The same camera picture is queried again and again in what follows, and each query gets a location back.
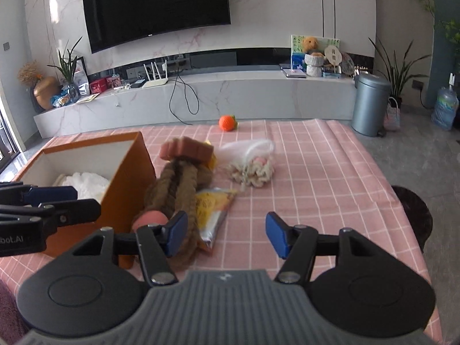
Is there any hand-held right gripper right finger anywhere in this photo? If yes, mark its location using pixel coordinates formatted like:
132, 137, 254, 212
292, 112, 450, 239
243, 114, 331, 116
265, 211, 383, 284

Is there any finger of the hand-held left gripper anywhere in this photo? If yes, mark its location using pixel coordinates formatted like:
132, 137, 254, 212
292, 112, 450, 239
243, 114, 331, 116
0, 183, 78, 208
0, 199, 102, 227

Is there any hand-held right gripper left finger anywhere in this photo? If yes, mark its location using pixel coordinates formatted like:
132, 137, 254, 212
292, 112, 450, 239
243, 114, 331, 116
72, 211, 189, 285

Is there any pink plush ball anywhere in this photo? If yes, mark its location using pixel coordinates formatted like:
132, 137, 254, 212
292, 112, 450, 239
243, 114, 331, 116
131, 211, 168, 231

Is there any yellow snack packet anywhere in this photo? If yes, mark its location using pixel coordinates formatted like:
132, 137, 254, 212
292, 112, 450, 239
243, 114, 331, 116
194, 187, 240, 254

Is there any brown twisted plush rope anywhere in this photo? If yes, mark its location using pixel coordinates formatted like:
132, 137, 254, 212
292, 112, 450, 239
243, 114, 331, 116
144, 156, 215, 270

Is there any orange cardboard box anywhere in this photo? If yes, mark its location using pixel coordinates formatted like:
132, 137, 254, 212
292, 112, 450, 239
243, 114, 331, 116
12, 132, 157, 269

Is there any clear bag of snacks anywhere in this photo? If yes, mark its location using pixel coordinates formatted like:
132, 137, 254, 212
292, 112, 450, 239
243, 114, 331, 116
219, 139, 277, 188

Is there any pink brown eraser block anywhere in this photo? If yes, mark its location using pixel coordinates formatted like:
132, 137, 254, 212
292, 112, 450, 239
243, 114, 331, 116
160, 137, 215, 163

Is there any orange knitted ball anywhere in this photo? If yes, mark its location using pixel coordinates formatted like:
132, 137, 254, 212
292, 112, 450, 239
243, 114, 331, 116
219, 115, 238, 132

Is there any white soft cloth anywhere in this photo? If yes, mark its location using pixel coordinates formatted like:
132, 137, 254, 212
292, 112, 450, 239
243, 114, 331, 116
54, 171, 110, 202

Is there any small yellow soft item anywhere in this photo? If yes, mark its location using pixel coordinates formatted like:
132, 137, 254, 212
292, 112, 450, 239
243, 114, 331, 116
203, 141, 217, 170

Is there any pink checked tablecloth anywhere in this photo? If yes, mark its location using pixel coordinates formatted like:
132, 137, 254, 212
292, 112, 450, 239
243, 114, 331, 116
0, 118, 441, 343

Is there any dark purple cloth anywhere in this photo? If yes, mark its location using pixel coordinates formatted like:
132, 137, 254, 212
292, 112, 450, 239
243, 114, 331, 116
0, 279, 30, 345

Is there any blue snack bag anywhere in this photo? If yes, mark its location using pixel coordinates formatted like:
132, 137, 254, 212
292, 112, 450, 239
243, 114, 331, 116
50, 86, 78, 108

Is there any golden vase with dried flowers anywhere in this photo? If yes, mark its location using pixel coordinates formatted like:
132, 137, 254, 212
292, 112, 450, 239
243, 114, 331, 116
18, 61, 60, 111

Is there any silver foil bag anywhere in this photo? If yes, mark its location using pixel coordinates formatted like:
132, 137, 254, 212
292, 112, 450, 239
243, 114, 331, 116
73, 70, 91, 96

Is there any red gift box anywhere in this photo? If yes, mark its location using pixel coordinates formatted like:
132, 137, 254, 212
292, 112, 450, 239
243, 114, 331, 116
89, 78, 109, 94

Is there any green plant in glass vase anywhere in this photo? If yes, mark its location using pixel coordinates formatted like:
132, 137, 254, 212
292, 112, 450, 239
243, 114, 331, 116
47, 36, 84, 98

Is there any dark round stool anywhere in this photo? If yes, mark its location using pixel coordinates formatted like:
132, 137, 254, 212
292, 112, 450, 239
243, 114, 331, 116
391, 185, 434, 253

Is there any white marble television console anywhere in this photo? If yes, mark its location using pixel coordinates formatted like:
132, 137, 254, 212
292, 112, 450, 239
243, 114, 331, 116
33, 69, 360, 139

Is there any white router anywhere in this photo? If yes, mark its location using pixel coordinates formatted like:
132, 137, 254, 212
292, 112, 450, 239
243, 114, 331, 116
142, 61, 170, 89

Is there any grey pedal trash can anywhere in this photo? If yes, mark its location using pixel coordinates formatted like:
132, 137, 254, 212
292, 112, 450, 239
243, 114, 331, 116
351, 73, 392, 137

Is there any stack of flat notebooks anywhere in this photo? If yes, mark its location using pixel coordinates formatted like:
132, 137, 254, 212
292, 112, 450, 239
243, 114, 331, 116
279, 64, 308, 79

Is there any woven pastel handbag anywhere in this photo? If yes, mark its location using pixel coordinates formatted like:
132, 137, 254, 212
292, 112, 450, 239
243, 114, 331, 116
383, 97, 402, 132

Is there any green blue painting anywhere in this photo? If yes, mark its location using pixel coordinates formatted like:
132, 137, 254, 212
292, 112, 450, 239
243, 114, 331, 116
290, 34, 340, 71

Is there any round paper fan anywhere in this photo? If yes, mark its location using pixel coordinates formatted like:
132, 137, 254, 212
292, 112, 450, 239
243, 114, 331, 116
323, 45, 342, 73

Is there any brown plush bear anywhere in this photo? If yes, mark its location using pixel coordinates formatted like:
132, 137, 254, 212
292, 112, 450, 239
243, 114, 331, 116
301, 36, 321, 54

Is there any tall potted plant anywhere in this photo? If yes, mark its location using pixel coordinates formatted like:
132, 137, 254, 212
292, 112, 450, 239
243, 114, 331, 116
368, 37, 432, 108

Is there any blue water bottle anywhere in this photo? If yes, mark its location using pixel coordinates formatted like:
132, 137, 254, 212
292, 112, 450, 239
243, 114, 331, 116
431, 86, 460, 131

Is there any black curved television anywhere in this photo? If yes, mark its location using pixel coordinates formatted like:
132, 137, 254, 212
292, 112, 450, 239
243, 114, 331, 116
81, 0, 231, 54

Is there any hanging green vine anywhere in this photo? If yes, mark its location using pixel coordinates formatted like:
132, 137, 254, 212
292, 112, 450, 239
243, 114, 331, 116
386, 0, 460, 62

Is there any black cable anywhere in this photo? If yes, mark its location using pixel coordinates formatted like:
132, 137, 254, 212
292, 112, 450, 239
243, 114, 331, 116
169, 65, 200, 126

